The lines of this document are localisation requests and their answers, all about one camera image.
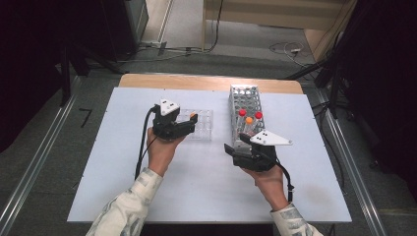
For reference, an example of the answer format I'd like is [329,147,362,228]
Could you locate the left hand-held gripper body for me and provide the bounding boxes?
[151,98,186,142]

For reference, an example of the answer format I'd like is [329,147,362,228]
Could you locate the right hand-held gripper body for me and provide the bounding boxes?
[232,129,293,173]

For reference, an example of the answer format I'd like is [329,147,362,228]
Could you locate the clear acrylic test tube rack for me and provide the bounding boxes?
[176,108,214,142]

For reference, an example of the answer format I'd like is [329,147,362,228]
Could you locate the metal test tube rack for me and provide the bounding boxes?
[228,84,268,155]

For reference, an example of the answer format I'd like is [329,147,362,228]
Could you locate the person's left hand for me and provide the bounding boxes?
[146,127,186,178]

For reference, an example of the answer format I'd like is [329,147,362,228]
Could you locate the person's right hand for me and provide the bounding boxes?
[242,164,290,211]

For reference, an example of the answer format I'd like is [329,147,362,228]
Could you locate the wooden table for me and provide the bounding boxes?
[118,73,304,95]

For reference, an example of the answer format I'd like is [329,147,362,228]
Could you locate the white board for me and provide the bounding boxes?
[67,87,352,224]

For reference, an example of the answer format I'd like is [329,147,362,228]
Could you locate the black metal stand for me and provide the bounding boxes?
[284,29,348,120]
[58,42,127,107]

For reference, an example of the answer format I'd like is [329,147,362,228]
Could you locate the dark grey cabinet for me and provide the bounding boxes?
[101,0,149,63]

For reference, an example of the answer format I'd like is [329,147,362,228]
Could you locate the light wooden furniture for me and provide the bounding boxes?
[201,0,358,62]

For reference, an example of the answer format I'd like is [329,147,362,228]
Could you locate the dark curtain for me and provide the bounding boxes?
[340,0,417,201]
[0,0,106,153]

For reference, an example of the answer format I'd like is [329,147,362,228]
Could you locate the left hand-held gripper cable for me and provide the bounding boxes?
[135,104,161,181]

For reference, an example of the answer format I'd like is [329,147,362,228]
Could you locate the hand-held gripper cable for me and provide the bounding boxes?
[135,104,161,181]
[273,158,295,203]

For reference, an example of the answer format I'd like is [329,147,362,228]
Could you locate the right hand-held gripper cable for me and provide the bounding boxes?
[273,158,295,203]

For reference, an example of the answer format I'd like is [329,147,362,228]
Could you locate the grey floor cables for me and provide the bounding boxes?
[116,40,206,64]

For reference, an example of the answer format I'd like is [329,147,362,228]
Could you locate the thin black hanging cable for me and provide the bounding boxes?
[208,0,224,53]

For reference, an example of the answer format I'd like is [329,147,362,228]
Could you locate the white coiled cable with plug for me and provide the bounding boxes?
[268,41,311,68]

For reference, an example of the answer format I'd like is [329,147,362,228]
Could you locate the metal floor rail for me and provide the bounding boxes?
[0,77,83,236]
[314,88,389,236]

